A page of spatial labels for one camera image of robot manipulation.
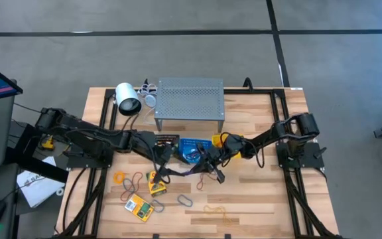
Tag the blue plastic basket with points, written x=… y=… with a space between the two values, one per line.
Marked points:
x=191 y=142

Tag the white round puck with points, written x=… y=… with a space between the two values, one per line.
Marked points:
x=150 y=100

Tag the grey perforated metal shelf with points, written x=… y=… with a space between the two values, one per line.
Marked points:
x=189 y=99

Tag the white tape roll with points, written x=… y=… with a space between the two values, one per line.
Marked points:
x=57 y=192

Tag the white cylindrical spotlight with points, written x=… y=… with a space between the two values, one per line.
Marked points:
x=124 y=93

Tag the black plastic basket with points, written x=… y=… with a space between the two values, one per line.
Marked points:
x=167 y=136

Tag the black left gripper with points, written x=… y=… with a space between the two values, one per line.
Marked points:
x=164 y=154

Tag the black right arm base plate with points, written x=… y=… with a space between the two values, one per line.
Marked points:
x=310 y=159

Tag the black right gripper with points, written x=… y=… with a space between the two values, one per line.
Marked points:
x=227 y=146

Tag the yellow rubber band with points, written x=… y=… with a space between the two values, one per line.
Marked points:
x=225 y=217

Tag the black support beam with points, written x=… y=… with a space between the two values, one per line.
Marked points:
x=35 y=167

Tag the yellow plastic basket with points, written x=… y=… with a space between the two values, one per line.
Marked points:
x=216 y=139

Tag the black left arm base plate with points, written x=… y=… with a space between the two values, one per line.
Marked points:
x=88 y=163

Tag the black table clamp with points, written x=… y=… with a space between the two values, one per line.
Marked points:
x=227 y=236
x=156 y=236

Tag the white label sticker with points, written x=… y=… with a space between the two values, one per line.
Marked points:
x=297 y=88

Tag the white paper booklet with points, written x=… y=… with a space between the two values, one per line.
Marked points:
x=38 y=192

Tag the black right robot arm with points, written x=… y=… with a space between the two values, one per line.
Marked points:
x=270 y=134

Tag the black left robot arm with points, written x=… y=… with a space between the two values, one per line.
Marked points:
x=88 y=136

